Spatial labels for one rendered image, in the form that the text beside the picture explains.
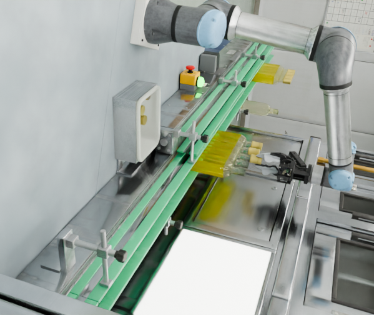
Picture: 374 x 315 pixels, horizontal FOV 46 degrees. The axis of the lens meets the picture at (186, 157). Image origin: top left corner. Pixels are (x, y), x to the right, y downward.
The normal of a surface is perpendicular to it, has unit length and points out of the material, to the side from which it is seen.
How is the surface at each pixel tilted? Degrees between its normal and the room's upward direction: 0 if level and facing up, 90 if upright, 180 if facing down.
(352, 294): 90
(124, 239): 90
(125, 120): 90
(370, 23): 90
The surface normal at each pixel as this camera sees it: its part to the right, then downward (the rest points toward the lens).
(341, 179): -0.34, 0.47
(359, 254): 0.05, -0.87
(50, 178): 0.94, 0.21
